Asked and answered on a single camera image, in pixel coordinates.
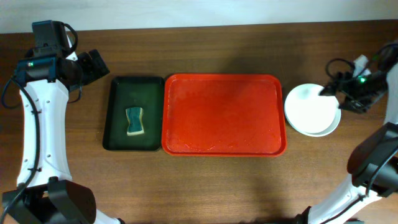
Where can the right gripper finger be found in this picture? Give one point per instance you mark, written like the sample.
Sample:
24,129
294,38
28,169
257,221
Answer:
329,90
353,106

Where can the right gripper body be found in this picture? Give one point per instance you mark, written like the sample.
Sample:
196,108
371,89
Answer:
363,86

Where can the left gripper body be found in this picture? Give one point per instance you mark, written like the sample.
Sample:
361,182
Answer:
94,64

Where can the light blue plate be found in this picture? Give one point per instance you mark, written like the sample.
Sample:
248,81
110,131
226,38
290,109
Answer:
313,123

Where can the white plate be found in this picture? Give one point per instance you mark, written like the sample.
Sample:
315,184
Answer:
305,97

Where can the green and yellow sponge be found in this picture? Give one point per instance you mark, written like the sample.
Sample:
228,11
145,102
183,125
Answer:
134,119

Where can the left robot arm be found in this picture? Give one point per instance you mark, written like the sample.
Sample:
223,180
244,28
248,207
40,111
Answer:
45,77

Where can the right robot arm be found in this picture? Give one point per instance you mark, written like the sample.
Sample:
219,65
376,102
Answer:
372,166

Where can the black rectangular tray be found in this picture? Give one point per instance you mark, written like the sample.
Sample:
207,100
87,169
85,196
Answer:
127,92

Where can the red plastic tray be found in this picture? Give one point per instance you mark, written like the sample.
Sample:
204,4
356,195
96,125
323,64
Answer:
224,115

